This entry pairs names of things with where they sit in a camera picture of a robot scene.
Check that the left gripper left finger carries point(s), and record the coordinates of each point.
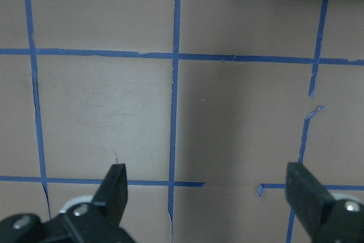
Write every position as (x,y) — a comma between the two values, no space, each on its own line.
(112,194)

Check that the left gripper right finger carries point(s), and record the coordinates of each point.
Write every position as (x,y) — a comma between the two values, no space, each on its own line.
(307,197)

